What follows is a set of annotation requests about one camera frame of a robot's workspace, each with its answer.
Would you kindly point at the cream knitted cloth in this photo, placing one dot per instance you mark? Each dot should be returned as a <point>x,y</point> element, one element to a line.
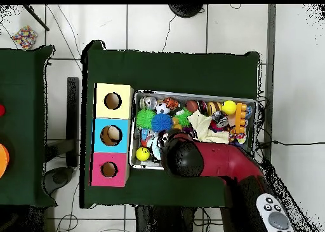
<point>205,128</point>

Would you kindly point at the crushed clear plastic bottle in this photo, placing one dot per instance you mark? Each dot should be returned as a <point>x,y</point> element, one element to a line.
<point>144,136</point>

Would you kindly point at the yellow tennis ball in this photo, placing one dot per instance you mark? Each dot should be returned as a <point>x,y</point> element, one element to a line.
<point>229,107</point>

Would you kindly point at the orange round object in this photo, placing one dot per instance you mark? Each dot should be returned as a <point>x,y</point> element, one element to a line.
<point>3,161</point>

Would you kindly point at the clear mesh bin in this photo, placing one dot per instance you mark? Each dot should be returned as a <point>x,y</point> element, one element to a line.
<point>203,93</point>

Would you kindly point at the green spiky ball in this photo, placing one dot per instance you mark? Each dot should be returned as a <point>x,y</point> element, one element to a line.
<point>145,118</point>

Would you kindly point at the black round base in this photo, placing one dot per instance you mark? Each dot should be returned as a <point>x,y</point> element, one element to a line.
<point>185,10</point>

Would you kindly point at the yellow smiley ball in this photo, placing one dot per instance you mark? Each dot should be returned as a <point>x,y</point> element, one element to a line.
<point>142,153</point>

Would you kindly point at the green furry googly-eyed toy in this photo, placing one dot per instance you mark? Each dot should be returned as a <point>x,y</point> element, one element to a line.
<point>183,117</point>

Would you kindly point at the colourful patterned packet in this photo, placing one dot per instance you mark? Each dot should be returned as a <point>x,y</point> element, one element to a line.
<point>24,37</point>

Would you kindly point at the large blue spiky ball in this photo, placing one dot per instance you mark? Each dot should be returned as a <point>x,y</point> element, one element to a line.
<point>162,122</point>

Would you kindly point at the orange toy brick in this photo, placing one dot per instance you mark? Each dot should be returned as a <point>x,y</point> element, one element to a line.
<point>240,117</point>

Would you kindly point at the dark green side table cloth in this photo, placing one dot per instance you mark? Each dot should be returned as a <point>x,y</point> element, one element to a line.
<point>25,115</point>

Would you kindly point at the wooden box with three holes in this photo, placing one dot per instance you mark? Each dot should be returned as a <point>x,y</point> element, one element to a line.
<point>122,161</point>

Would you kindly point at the small soccer ball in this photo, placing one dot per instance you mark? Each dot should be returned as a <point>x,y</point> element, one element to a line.
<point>162,108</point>

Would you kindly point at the grey metal strip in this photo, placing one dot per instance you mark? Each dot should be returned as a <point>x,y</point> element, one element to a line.
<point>271,64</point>

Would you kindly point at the red robot arm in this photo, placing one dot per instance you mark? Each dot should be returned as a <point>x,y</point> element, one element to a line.
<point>228,161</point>

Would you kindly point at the black rod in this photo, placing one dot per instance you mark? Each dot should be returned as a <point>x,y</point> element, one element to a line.
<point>36,18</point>

